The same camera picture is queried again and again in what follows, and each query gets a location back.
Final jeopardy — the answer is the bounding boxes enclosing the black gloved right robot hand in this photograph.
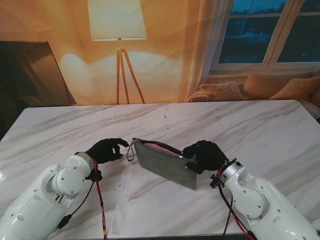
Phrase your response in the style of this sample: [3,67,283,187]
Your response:
[182,139,230,175]

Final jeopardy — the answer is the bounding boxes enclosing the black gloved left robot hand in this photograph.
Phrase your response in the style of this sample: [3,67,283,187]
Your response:
[85,138,130,165]

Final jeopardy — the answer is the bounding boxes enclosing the grey felt pouch with strap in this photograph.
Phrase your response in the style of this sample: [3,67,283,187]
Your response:
[126,137,198,191]

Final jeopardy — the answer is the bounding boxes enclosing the pink cloth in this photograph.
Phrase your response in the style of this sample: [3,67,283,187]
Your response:
[142,142,185,158]

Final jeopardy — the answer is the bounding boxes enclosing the printed living room backdrop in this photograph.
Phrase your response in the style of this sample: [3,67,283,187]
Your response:
[0,0,320,142]

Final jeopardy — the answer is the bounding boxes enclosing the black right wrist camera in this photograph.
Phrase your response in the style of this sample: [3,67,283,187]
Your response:
[210,174,222,190]

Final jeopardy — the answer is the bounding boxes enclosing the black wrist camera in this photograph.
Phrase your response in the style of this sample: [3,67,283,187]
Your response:
[210,174,222,190]
[85,169,103,182]

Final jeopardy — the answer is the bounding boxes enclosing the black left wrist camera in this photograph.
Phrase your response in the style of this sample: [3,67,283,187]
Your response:
[85,169,103,182]

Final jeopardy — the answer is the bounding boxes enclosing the red black left arm cable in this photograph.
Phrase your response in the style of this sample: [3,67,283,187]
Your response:
[56,158,109,240]

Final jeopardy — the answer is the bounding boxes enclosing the red black arm cable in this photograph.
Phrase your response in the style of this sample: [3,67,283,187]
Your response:
[217,168,257,240]
[56,158,109,240]

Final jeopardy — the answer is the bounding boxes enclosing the red black right arm cable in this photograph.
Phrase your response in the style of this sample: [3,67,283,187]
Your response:
[217,168,257,240]

